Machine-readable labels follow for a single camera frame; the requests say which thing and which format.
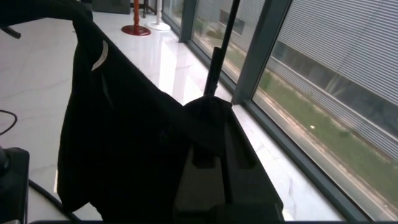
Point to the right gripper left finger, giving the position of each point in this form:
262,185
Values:
199,186

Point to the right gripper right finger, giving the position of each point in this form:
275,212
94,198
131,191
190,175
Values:
248,186

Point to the black short-sleeved shirt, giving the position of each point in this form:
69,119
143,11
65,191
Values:
124,140

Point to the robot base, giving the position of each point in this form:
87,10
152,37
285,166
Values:
15,186

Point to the black clothes rack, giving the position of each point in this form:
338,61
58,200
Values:
217,62

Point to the window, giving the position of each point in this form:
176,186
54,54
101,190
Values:
326,93

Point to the white round-based stand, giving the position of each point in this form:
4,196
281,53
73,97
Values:
158,25

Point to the red round-based stand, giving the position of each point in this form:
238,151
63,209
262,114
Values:
136,29

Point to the dark cabinet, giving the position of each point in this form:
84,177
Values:
110,6

